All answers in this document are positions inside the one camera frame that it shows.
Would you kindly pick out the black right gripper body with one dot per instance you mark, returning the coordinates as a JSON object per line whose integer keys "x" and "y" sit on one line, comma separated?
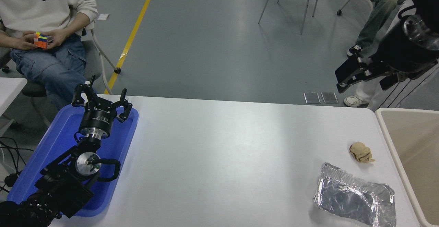
{"x": 401, "y": 54}

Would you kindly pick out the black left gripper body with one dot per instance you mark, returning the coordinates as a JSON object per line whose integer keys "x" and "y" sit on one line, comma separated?
{"x": 97, "y": 117}

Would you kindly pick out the coloured puzzle cube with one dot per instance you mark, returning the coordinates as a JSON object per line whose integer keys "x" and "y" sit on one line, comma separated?
{"x": 41, "y": 42}

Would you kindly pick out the silver foil tray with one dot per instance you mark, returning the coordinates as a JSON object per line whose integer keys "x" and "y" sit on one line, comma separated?
{"x": 353, "y": 198}

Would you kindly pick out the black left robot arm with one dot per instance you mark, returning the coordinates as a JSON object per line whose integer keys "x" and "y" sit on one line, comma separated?
{"x": 61, "y": 189}

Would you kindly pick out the person's right forearm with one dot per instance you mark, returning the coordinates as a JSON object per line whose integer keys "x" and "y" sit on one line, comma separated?
{"x": 8, "y": 40}

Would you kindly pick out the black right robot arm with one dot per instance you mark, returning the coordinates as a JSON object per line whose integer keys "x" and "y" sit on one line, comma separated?
{"x": 425, "y": 0}

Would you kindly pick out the person's left forearm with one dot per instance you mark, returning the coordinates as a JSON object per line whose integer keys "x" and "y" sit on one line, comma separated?
{"x": 76, "y": 23}

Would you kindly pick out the metal floor plate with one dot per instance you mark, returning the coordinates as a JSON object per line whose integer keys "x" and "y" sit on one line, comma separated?
{"x": 312, "y": 97}
{"x": 329, "y": 97}

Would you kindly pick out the person's left hand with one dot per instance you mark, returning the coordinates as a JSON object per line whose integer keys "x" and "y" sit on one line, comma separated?
{"x": 61, "y": 36}

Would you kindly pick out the person's right hand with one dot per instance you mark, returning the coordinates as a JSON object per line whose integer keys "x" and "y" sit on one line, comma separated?
{"x": 25, "y": 42}

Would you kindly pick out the person in pale trousers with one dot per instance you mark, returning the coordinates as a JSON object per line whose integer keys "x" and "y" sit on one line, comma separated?
{"x": 404, "y": 96}

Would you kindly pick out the grey wheeled office chair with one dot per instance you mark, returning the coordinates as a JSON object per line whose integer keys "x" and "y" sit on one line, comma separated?
{"x": 94, "y": 62}

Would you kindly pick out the blue plastic tray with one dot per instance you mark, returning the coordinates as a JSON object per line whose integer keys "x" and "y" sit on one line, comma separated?
{"x": 61, "y": 134}

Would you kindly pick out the person in dark trousers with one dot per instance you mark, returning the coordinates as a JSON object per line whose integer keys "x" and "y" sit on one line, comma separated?
{"x": 380, "y": 11}

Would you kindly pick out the large pale bin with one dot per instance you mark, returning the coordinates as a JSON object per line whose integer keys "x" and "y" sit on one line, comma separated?
{"x": 416, "y": 144}

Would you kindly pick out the crumpled tan paper ball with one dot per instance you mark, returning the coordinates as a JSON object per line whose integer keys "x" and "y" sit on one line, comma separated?
{"x": 360, "y": 152}

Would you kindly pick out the small white side table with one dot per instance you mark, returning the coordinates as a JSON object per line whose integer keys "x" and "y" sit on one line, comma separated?
{"x": 10, "y": 90}

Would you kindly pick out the person with puzzle cube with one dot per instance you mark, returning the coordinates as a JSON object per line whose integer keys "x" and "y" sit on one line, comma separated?
{"x": 34, "y": 11}

